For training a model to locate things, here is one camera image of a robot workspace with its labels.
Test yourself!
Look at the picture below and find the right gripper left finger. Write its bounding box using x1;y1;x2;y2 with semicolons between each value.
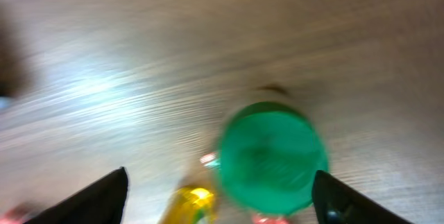
26;167;129;224

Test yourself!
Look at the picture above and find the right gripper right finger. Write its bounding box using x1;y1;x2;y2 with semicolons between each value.
311;170;410;224

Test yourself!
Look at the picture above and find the red white snack packet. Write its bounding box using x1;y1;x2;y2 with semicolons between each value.
252;214;289;224

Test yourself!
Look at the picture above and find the green white tape roll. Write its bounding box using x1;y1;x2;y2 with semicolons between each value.
216;101;329;215

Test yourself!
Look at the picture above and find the yellow liquid bottle silver cap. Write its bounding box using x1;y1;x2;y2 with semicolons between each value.
158;186;216;224

